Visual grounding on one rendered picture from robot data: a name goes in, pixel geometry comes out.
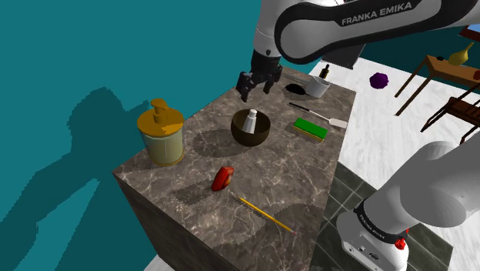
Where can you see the green and yellow sponge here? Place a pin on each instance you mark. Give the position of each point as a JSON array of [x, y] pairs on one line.
[[310, 127]]

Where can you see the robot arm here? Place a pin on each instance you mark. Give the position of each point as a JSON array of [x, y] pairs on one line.
[[431, 180]]

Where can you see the purple ball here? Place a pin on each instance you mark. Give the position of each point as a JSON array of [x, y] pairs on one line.
[[378, 80]]

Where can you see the wooden table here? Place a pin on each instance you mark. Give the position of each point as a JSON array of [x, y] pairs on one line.
[[446, 69]]

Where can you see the small dark bottle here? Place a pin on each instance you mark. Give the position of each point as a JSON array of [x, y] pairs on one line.
[[324, 72]]

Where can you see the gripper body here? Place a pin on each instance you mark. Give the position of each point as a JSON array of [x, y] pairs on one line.
[[265, 67]]

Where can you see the yellow pencil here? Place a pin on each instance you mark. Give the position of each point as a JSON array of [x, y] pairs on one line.
[[264, 214]]

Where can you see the white cup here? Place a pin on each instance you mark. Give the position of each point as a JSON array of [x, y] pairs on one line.
[[317, 89]]

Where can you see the red wedge-shaped thing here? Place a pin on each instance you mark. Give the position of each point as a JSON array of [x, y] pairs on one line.
[[222, 179]]

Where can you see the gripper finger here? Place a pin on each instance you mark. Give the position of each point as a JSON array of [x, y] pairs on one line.
[[270, 84], [244, 85]]

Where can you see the dark wooden chair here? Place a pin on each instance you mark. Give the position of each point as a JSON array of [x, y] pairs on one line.
[[465, 110]]

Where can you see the white tube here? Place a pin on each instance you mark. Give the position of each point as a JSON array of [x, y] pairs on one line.
[[249, 123]]

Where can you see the brown framed window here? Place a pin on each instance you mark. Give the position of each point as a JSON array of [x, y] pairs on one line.
[[471, 33]]

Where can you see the yellow soap dispenser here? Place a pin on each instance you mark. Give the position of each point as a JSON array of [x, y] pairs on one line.
[[163, 142]]

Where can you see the black oval thing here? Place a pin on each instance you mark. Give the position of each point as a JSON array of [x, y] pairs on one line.
[[294, 89]]

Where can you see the brown bowl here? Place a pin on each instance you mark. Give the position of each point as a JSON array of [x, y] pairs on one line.
[[249, 138]]

